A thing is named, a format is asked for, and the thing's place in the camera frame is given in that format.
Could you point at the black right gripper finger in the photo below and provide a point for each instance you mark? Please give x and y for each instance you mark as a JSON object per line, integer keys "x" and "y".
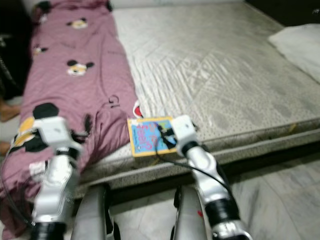
{"x": 159, "y": 130}

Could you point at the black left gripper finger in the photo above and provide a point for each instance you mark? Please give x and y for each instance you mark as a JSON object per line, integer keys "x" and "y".
{"x": 88, "y": 125}

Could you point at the blue yellow children's book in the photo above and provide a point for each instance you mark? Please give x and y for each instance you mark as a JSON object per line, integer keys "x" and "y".
{"x": 145, "y": 137}

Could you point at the pink cartoon mouse blanket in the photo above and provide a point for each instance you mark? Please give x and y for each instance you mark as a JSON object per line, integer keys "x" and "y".
{"x": 75, "y": 90}

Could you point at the white pillow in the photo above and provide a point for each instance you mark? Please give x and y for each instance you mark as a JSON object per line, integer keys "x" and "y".
{"x": 297, "y": 50}

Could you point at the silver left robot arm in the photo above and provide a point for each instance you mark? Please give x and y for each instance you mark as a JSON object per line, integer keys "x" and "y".
{"x": 55, "y": 190}

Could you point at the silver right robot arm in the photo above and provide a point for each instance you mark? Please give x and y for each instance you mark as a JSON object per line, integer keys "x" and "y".
{"x": 205, "y": 170}

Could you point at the grey quilted mattress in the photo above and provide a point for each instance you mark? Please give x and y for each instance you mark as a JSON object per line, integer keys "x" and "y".
{"x": 205, "y": 75}

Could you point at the grey right robot leg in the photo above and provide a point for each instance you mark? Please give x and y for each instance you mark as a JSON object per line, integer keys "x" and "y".
{"x": 190, "y": 215}

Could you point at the grey robot leg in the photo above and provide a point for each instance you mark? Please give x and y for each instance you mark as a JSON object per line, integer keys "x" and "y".
{"x": 190, "y": 215}
{"x": 94, "y": 215}

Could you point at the grey left robot leg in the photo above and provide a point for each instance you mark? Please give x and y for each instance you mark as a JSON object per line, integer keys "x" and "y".
{"x": 94, "y": 215}

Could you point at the black patterned bag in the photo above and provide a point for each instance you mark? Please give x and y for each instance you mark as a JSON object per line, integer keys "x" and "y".
{"x": 10, "y": 65}

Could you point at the dark wooden cabinet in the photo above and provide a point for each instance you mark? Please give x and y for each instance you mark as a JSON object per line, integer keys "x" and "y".
{"x": 290, "y": 10}

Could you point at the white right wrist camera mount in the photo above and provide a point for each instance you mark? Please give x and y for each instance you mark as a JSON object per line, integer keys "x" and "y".
{"x": 185, "y": 127}

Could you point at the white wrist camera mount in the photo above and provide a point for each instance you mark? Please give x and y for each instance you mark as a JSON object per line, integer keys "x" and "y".
{"x": 185, "y": 127}
{"x": 52, "y": 132}

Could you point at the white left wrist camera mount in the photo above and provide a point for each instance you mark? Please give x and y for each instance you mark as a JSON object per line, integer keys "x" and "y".
{"x": 52, "y": 132}

